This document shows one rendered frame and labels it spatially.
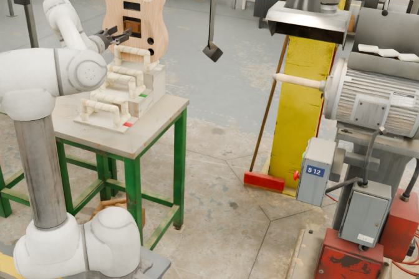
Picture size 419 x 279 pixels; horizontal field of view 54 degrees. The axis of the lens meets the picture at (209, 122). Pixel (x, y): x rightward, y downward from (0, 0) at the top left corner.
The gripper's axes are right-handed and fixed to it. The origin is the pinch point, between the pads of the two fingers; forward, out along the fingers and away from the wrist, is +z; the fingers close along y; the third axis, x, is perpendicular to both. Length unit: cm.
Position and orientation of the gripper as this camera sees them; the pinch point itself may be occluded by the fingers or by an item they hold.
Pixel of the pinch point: (120, 31)
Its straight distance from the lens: 201.4
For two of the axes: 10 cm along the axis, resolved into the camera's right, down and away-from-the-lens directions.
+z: 3.3, -4.7, 8.2
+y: 9.4, 2.1, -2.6
